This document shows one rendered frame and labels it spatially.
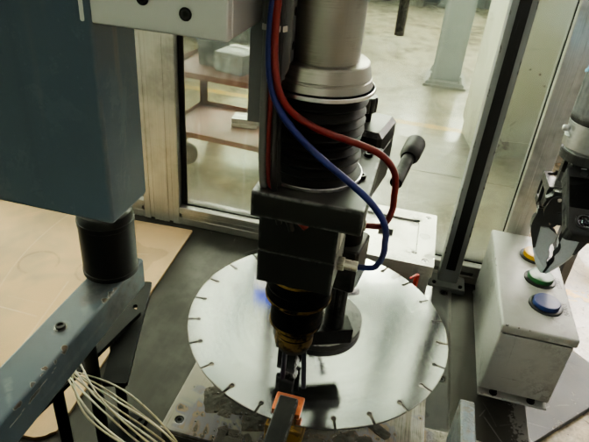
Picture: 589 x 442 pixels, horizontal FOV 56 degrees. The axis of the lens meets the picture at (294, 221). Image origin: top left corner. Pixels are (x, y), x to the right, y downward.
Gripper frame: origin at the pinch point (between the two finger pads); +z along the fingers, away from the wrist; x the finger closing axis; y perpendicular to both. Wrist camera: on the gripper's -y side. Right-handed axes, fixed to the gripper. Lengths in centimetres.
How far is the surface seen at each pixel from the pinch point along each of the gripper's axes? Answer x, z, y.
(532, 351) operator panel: 1.6, 6.6, -13.0
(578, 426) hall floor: -46, 93, 58
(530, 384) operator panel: 0.0, 13.2, -13.0
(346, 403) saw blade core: 26.6, -2.4, -39.4
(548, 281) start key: -0.8, 1.8, -0.7
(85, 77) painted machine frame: 45, -39, -53
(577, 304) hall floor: -57, 93, 127
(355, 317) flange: 27.8, -3.4, -26.3
